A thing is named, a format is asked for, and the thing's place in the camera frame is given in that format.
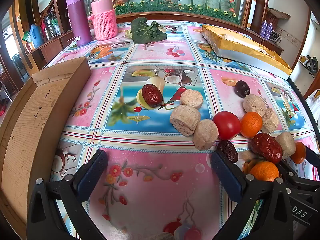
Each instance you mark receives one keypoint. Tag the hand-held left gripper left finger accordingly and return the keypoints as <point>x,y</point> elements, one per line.
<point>91,172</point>

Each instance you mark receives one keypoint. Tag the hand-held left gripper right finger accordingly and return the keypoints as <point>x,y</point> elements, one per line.
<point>226,175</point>

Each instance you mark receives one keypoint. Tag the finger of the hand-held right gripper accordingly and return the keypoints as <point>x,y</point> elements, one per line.
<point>300,177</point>
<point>312,156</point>

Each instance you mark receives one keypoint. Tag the small orange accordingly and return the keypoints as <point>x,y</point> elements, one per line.
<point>298,152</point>
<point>245,167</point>
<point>263,171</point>
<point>251,124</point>

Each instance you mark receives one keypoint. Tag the dark red date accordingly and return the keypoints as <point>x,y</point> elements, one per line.
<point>228,150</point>

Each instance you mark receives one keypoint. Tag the red tomato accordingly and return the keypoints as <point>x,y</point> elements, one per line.
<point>227,125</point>

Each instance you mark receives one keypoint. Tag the beige round puffed cake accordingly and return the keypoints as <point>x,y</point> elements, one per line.
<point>287,143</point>
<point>185,120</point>
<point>270,120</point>
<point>205,134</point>
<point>254,105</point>
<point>247,155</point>
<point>192,98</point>

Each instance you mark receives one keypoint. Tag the brown cardboard box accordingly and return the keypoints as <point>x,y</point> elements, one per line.
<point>25,130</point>

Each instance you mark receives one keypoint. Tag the yellow-taped white box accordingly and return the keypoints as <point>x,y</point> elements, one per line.
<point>240,47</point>

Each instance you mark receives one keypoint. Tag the white plastic bag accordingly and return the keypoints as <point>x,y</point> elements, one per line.
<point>313,102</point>

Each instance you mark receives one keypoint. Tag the printed tablecloth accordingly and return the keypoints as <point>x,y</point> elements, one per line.
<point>150,160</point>

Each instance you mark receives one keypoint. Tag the dark brown date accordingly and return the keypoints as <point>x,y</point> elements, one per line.
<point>242,88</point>

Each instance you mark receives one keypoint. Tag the dark bag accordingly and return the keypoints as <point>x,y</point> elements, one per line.
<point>312,64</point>

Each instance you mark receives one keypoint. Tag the wicker basket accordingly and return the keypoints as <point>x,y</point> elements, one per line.
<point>273,17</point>

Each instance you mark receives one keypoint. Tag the blue kettle jug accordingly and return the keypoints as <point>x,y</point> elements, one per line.
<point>36,36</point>

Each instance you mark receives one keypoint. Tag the green leafy vegetable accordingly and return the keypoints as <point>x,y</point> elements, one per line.
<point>145,31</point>

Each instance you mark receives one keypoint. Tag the pink knit-covered bottle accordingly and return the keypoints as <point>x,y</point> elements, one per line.
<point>103,20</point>

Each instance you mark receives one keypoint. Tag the purple thermos bottle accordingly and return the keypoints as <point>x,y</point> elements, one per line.
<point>77,20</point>

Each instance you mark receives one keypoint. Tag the steel thermos flask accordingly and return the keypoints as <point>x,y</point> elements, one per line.
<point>50,25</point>

